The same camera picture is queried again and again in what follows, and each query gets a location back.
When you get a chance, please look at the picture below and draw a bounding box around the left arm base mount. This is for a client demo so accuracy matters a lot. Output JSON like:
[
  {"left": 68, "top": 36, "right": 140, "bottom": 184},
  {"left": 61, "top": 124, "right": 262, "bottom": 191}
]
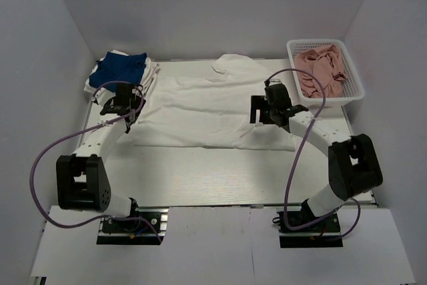
[{"left": 96, "top": 208, "right": 169, "bottom": 246}]

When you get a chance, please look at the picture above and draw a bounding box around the pink t-shirt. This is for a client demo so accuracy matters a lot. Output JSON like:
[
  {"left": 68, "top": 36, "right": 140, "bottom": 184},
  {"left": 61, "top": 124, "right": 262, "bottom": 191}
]
[{"left": 294, "top": 44, "right": 347, "bottom": 98}]

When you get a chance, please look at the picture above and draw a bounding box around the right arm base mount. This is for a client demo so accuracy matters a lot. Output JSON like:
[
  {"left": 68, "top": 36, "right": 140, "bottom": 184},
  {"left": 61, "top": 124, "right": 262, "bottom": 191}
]
[{"left": 272, "top": 211, "right": 343, "bottom": 249}]

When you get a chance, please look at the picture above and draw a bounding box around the folded white t-shirt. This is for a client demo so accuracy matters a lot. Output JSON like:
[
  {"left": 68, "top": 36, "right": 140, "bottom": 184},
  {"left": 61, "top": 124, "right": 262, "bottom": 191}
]
[{"left": 83, "top": 50, "right": 159, "bottom": 105}]

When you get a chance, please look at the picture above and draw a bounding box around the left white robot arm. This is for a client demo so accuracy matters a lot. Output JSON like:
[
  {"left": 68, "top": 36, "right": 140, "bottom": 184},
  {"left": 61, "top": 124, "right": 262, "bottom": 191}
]
[{"left": 56, "top": 83, "right": 145, "bottom": 231}]

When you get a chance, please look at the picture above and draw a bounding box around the white t-shirt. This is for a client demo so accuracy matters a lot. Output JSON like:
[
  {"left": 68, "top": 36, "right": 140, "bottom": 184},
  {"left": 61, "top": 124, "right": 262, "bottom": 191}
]
[
  {"left": 83, "top": 50, "right": 159, "bottom": 105},
  {"left": 131, "top": 54, "right": 295, "bottom": 151}
]

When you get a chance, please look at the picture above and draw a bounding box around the blue t-shirt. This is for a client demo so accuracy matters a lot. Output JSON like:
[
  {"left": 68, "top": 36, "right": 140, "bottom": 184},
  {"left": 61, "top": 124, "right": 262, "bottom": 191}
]
[{"left": 89, "top": 51, "right": 147, "bottom": 93}]

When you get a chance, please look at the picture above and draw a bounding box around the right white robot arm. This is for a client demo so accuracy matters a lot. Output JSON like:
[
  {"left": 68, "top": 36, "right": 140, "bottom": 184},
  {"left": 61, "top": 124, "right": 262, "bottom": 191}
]
[{"left": 250, "top": 83, "right": 383, "bottom": 231}]

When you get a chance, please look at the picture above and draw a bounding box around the white plastic basket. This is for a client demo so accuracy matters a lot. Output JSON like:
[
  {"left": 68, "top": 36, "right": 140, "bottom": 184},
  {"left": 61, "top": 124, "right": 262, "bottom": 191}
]
[{"left": 286, "top": 39, "right": 365, "bottom": 107}]

